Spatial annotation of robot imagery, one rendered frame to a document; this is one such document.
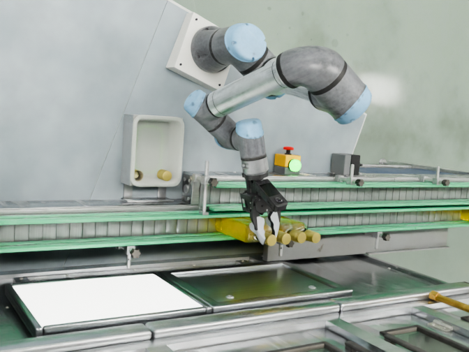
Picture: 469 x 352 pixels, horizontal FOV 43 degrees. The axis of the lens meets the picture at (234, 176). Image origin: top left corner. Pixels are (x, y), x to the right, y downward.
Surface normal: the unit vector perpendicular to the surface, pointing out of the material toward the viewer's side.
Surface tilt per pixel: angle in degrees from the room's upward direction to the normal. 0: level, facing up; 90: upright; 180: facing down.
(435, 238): 0
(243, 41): 9
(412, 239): 0
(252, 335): 0
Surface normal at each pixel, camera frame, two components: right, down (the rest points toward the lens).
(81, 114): 0.52, 0.13
